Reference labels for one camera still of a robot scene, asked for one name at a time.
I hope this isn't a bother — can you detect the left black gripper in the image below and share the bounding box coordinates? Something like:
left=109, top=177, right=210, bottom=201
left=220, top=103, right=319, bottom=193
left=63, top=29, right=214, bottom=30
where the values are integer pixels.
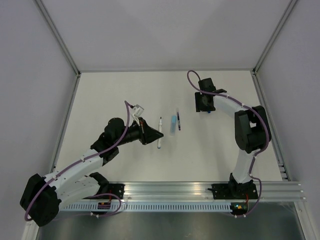
left=115, top=117, right=164, bottom=147

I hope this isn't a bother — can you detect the white pen with blue tip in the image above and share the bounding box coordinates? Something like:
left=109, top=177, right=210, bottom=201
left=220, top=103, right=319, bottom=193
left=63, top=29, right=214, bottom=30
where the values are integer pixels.
left=157, top=116, right=163, bottom=150

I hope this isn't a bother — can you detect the light blue highlighter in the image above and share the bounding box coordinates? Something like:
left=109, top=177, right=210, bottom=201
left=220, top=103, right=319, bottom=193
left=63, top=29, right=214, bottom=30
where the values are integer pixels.
left=170, top=115, right=177, bottom=135

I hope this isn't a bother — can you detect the purple pen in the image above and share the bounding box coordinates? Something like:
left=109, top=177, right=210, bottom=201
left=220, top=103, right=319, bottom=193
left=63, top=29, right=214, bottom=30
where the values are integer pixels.
left=176, top=110, right=181, bottom=131

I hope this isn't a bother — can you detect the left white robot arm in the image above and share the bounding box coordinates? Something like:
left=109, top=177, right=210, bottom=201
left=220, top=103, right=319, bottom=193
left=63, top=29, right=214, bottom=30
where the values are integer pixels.
left=19, top=117, right=164, bottom=227

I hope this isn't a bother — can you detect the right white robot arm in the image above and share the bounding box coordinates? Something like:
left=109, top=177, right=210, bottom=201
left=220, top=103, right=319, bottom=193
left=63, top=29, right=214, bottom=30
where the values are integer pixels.
left=194, top=78, right=272, bottom=200

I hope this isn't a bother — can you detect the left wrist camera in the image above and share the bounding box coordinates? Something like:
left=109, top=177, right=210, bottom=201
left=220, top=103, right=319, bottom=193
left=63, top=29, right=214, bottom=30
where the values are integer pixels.
left=130, top=104, right=145, bottom=126

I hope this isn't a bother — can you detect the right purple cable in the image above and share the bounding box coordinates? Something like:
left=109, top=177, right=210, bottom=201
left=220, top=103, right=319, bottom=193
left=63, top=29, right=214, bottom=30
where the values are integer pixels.
left=186, top=69, right=273, bottom=176

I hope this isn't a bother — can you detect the purple cable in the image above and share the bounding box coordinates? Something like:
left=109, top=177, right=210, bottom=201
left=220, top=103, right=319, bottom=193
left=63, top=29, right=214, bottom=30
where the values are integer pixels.
left=186, top=69, right=273, bottom=176
left=24, top=100, right=132, bottom=221

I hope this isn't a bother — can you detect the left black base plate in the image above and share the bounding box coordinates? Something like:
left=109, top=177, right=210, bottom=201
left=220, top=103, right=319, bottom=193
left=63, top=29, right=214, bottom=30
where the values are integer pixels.
left=101, top=183, right=126, bottom=200

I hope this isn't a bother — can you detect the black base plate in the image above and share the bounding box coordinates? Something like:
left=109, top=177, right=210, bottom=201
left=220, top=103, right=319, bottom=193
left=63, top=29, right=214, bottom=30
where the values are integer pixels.
left=101, top=183, right=126, bottom=200
left=207, top=182, right=258, bottom=200

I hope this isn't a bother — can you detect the right aluminium frame post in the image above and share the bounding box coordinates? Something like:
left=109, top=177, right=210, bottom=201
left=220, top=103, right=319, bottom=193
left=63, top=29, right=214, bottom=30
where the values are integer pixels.
left=251, top=0, right=300, bottom=75

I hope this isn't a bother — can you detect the aluminium frame post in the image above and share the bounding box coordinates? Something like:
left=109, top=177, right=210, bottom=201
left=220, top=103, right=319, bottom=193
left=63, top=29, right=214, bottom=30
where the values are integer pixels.
left=251, top=0, right=300, bottom=75
left=33, top=0, right=81, bottom=77

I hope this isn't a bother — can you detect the white slotted cable duct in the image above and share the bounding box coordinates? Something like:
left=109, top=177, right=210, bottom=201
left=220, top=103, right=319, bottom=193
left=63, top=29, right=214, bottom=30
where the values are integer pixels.
left=62, top=201, right=232, bottom=213

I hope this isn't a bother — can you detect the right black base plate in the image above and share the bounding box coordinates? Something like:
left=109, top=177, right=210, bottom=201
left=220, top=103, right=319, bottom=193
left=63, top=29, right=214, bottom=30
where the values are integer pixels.
left=207, top=182, right=258, bottom=200

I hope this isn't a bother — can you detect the aluminium front rail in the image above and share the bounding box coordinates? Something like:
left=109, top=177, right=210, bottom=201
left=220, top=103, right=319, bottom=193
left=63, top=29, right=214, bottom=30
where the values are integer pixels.
left=36, top=181, right=306, bottom=201

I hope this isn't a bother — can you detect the left aluminium frame post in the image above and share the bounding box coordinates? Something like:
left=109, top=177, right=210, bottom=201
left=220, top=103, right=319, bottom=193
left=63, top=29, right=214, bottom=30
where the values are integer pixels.
left=33, top=0, right=81, bottom=77

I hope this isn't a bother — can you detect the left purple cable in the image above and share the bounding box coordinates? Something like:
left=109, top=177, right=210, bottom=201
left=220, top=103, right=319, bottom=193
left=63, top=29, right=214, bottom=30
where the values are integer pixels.
left=24, top=100, right=132, bottom=221

